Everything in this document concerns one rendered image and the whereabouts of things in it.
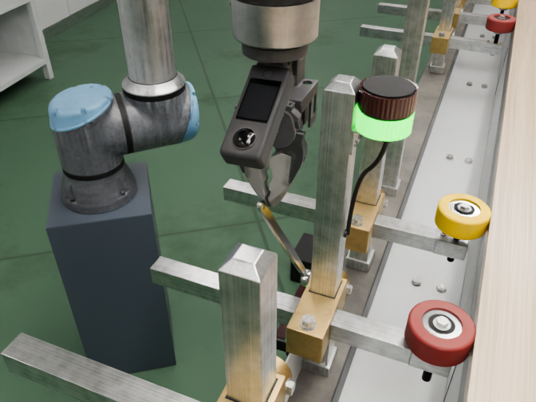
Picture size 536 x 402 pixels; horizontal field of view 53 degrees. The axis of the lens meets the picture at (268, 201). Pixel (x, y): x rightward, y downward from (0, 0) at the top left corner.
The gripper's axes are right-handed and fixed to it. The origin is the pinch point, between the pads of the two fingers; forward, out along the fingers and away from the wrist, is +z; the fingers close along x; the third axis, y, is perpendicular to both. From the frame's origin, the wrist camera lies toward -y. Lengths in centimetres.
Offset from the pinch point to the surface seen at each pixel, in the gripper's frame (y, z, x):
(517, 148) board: 46, 11, -31
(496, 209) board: 25.5, 11.2, -28.2
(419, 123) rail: 88, 31, -9
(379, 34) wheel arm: 122, 20, 11
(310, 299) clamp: -1.0, 14.1, -6.6
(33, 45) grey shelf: 196, 80, 238
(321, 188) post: 0.5, -3.4, -6.7
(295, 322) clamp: -5.6, 14.1, -6.1
